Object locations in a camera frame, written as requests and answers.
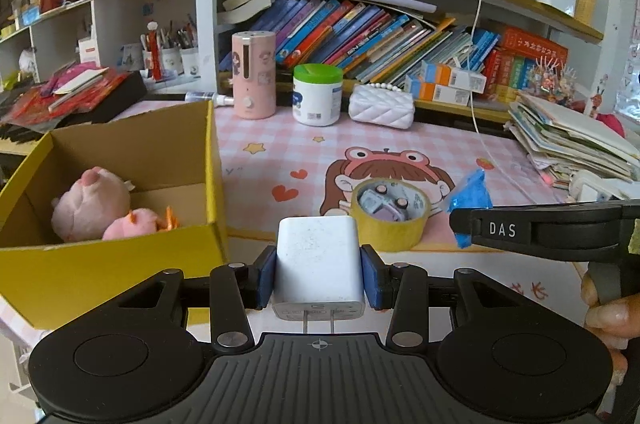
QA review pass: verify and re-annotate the white charging cable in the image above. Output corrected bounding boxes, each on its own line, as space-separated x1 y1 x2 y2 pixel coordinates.
467 0 571 205

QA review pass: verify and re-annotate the white power strip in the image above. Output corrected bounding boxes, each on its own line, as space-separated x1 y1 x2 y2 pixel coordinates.
570 171 636 202

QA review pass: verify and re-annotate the small pink plush toy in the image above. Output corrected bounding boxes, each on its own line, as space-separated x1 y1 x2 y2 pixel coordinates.
102 206 180 241

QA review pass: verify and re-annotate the white notebook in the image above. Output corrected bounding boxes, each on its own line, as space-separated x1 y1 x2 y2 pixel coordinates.
52 66 110 95

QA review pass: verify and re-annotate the white jar green lid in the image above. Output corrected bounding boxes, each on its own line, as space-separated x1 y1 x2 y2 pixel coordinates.
291 64 344 127

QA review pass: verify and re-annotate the pink cylindrical humidifier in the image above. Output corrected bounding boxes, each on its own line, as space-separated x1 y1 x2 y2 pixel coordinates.
231 31 277 119

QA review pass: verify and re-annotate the stack of papers and booklets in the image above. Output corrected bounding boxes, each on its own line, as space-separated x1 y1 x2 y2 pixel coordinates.
505 92 640 189

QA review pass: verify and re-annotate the black electronic keyboard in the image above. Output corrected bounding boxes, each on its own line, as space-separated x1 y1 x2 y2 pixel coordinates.
0 71 148 155

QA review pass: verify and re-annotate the pink checkered desk mat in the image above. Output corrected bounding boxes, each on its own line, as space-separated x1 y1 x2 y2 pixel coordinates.
0 101 621 345

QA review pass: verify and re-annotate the small white red box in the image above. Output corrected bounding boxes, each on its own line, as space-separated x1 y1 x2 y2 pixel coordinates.
77 38 98 64

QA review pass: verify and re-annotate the orange white medicine box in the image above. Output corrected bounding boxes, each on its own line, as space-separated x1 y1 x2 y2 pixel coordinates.
422 61 488 93
405 76 471 107

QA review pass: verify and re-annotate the white printed pen cup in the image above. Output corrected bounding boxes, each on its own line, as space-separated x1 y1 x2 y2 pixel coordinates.
162 48 183 77
181 48 201 77
141 48 163 77

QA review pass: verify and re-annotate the person's right hand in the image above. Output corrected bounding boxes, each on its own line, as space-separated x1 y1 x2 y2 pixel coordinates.
581 274 632 385

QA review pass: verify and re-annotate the yellow tape roll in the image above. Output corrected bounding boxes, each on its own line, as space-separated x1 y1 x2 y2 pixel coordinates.
350 178 431 252

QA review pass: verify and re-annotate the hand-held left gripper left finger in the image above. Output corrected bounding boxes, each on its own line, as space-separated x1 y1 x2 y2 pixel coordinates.
116 246 277 351

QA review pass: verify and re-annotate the white desktop shelf unit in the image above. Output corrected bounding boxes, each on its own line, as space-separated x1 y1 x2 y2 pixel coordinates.
0 0 201 94

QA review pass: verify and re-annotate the white quilted pearl purse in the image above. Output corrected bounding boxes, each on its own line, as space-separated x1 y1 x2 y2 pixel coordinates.
348 84 416 127

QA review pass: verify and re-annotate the red boxed book set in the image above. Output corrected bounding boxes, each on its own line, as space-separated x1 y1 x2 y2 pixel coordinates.
482 26 570 102

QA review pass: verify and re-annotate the blue plastic wrapper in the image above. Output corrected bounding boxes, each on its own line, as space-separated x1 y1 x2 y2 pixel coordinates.
446 169 493 212

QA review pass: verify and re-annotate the small purple toy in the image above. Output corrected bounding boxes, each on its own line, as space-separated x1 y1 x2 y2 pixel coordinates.
357 184 418 222

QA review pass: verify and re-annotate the white charger plug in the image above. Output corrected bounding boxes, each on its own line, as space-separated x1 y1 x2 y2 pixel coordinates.
271 216 365 335

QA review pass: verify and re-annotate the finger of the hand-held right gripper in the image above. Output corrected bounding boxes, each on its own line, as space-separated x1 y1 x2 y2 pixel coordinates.
449 206 476 251

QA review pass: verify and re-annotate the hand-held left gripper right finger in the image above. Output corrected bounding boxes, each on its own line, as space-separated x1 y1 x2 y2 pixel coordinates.
360 245 512 351

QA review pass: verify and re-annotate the yellow cardboard box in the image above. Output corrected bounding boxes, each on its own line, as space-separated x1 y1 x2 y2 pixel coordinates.
0 100 228 330

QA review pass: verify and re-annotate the leaning row of colourful books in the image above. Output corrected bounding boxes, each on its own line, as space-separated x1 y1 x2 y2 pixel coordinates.
247 0 501 92

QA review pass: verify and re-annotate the large pink plush toy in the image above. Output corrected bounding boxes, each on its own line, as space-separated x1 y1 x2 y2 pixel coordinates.
51 167 136 242

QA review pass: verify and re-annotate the small clear spray bottle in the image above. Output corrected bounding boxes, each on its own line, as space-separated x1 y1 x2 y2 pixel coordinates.
184 91 235 107

